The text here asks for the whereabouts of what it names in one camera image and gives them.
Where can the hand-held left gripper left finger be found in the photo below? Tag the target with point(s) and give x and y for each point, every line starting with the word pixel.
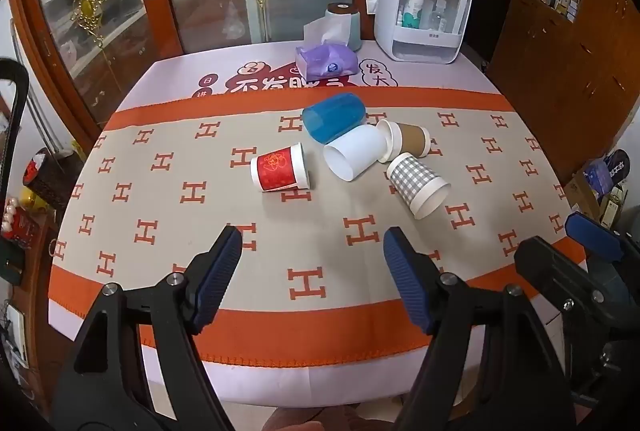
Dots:
pixel 216 271

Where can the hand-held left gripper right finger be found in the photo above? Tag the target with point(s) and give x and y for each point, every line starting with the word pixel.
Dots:
pixel 406 276

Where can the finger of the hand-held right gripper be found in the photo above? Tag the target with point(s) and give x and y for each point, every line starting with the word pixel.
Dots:
pixel 595 232
pixel 560 276

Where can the grey checked paper cup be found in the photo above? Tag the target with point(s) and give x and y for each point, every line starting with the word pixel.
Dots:
pixel 415 183

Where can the red paper cup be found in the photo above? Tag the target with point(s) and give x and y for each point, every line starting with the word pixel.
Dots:
pixel 280 168

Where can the brown paper cup white lid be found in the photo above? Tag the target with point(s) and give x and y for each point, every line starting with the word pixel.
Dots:
pixel 410 138

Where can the blue plastic cup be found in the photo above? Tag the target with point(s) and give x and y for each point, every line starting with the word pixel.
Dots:
pixel 332 116

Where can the cardboard box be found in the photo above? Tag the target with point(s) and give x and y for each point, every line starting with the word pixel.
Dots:
pixel 590 201

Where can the blue box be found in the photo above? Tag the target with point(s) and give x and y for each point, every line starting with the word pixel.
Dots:
pixel 607 171

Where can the orange patterned table runner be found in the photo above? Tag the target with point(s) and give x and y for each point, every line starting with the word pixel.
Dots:
pixel 165 161

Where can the wooden cabinet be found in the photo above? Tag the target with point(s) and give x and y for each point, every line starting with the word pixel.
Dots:
pixel 565 76

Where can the brown woven basket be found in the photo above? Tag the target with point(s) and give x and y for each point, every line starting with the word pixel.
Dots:
pixel 50 183

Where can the red snack packet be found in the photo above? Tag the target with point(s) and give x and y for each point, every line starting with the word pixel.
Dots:
pixel 17 226

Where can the white printed tablecloth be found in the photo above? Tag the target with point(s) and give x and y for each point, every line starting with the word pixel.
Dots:
pixel 430 73

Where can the purple tissue pack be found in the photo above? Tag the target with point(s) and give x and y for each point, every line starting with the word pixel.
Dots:
pixel 327 61

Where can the white storage organizer box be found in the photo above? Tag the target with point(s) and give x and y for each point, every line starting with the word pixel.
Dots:
pixel 425 21

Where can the teal canister brown lid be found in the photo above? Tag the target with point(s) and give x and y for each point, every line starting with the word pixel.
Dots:
pixel 345 23

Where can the small gold door ornament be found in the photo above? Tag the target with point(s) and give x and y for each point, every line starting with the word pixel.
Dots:
pixel 87 6

